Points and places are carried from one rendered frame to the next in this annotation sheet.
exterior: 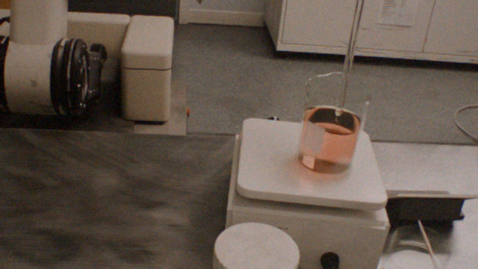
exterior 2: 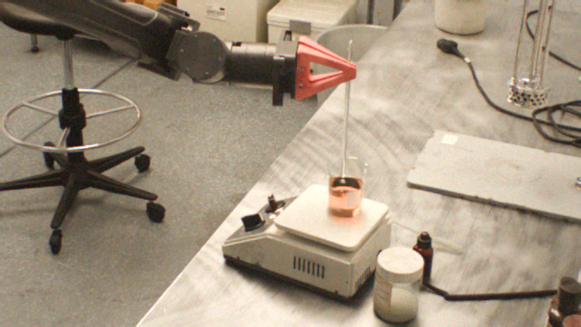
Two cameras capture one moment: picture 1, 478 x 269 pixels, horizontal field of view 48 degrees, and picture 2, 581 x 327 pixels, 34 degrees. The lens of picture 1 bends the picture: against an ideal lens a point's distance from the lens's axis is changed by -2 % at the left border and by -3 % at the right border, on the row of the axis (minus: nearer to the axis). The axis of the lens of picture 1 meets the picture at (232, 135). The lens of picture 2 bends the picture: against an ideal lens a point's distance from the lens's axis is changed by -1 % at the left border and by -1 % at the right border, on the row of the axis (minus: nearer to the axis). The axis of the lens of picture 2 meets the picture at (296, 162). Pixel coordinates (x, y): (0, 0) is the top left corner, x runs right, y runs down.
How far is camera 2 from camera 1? 102 cm
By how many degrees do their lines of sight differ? 54
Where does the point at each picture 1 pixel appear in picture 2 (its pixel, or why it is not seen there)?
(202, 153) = (211, 276)
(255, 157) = (324, 232)
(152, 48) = not seen: outside the picture
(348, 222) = (380, 228)
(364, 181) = (367, 205)
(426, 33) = not seen: outside the picture
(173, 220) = (287, 310)
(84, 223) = not seen: outside the picture
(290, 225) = (369, 249)
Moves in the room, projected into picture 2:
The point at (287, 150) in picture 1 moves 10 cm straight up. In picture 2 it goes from (322, 219) to (326, 152)
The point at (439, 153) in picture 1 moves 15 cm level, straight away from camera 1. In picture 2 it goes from (279, 173) to (226, 137)
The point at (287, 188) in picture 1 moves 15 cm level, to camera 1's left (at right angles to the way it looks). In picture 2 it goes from (361, 231) to (309, 291)
